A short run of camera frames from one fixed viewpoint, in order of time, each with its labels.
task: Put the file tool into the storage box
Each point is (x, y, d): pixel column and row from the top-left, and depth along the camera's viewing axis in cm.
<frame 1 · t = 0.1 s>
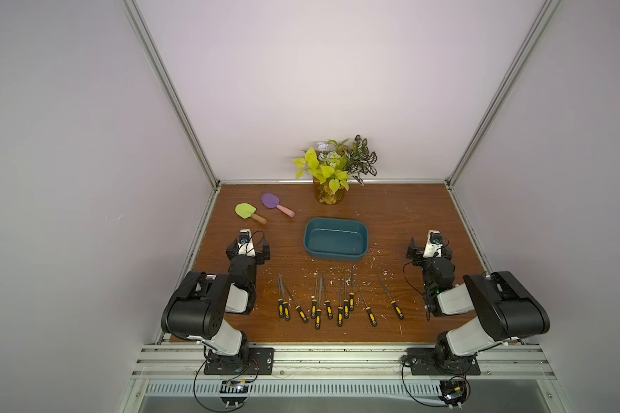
left hand: (253, 236, 90), fingers open
right hand: (430, 236, 88), fingers open
teal plastic storage box: (336, 239, 99), point 3 cm above the table
amber vase with plants: (333, 163, 103), point 20 cm above the table
green toy shovel: (246, 211, 113), on the table
purple toy shovel: (272, 201, 116), on the table
file tool from left: (280, 301, 87), on the table
file tool from left 2: (285, 304, 85), on the table
file tool from left 3: (298, 307, 85), on the table
file tool from left 4: (314, 303, 85), on the table
file tool from left 5: (318, 322, 81), point 2 cm above the table
file tool from left 6: (340, 314, 83), on the table
file tool from left 7: (345, 306, 85), on the table
file tool from left 8: (351, 298, 87), on the table
file tool from left 9: (373, 320, 81), point 2 cm above the table
file tool rightmost: (399, 314, 83), on the table

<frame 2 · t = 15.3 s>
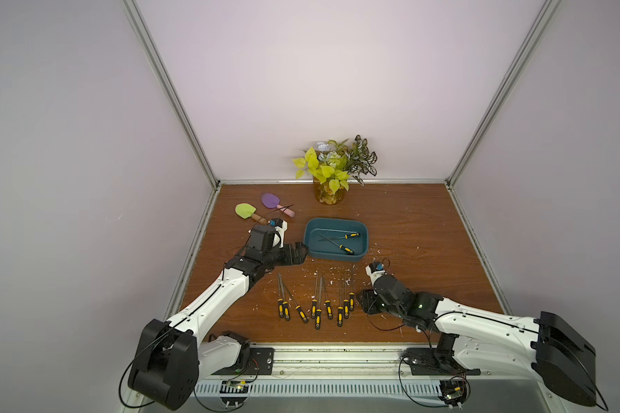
left hand: (301, 248, 83), fingers open
right hand: (359, 292, 81), fingers open
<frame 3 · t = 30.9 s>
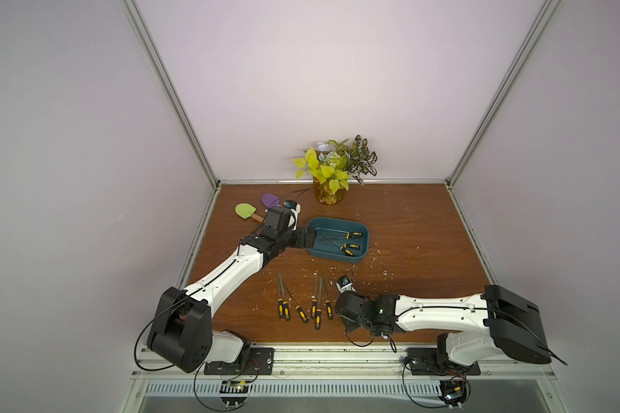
left hand: (308, 230, 85), fingers open
right hand: (343, 309, 80), fingers closed
file tool from left 7: (341, 248, 99), on the table
file tool from left 8: (345, 245, 99), point 2 cm above the table
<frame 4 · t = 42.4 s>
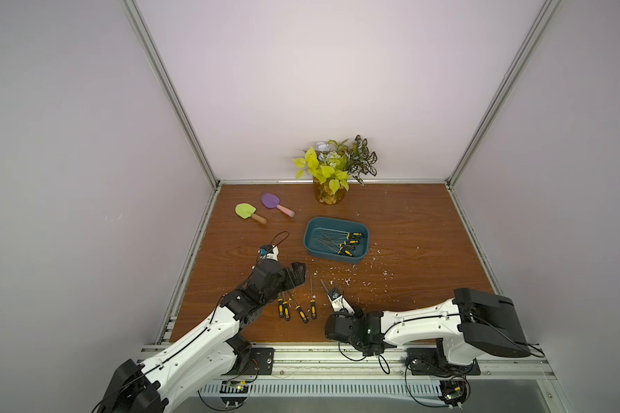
left hand: (300, 269, 81), fingers open
right hand: (335, 314, 81), fingers closed
